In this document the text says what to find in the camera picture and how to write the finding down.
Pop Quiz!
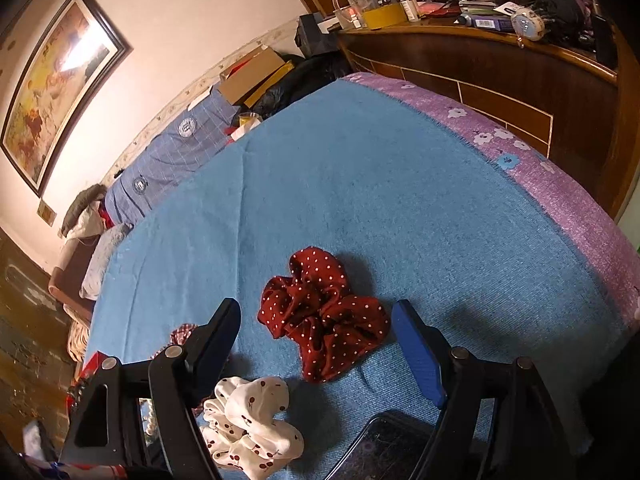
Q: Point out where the yellow round container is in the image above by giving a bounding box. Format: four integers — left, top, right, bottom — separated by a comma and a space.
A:
361, 2, 407, 30

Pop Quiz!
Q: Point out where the white round pouch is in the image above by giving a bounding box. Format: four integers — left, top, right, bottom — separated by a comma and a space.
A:
510, 7, 546, 41

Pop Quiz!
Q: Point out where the clear measuring cup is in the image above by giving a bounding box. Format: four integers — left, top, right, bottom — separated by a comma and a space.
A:
331, 0, 381, 31

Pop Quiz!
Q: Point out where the red gingham scrunchie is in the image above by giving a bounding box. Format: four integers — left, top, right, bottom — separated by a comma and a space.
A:
150, 324, 201, 361

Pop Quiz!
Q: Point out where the white cherry print scrunchie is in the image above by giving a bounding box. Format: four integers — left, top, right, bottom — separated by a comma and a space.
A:
200, 376, 306, 478

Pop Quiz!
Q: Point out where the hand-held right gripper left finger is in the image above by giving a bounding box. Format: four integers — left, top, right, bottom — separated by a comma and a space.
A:
59, 298, 242, 480

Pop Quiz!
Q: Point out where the dark square bag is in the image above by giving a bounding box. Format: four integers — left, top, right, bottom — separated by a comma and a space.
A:
295, 12, 341, 56

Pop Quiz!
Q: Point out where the grey pillow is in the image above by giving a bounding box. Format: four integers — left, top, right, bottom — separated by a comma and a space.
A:
80, 222, 132, 301

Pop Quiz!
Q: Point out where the red polka dot scrunchie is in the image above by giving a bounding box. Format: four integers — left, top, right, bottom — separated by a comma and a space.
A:
257, 246, 391, 385

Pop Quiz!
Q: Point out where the yellow flat box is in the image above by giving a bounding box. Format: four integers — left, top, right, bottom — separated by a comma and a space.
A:
242, 60, 296, 108

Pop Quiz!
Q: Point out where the brown sofa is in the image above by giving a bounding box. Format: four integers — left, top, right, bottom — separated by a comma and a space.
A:
49, 240, 96, 321

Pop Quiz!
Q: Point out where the black cloth bundle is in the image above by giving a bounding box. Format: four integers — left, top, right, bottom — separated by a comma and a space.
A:
530, 0, 596, 43

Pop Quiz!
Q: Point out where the black bag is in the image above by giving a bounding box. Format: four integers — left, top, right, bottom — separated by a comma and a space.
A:
252, 52, 353, 121

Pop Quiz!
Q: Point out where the framed painting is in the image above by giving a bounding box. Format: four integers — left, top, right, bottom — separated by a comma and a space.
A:
0, 0, 135, 198

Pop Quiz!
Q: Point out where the grey-green folded cloth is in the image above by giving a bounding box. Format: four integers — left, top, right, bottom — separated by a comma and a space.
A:
60, 184, 108, 236

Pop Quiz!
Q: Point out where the purple floral blanket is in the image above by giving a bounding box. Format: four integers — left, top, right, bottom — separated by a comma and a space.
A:
340, 71, 640, 331

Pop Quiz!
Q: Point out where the blue checkered cloth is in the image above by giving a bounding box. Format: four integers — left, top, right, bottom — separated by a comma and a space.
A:
102, 85, 241, 228

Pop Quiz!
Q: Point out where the cluttered wooden side table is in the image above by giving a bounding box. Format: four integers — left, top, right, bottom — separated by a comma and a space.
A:
335, 7, 640, 221

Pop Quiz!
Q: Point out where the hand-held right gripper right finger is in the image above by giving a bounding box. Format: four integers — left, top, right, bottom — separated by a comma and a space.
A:
391, 299, 583, 480

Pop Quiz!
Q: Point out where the cardboard box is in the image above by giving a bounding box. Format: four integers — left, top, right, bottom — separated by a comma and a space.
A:
217, 46, 287, 106

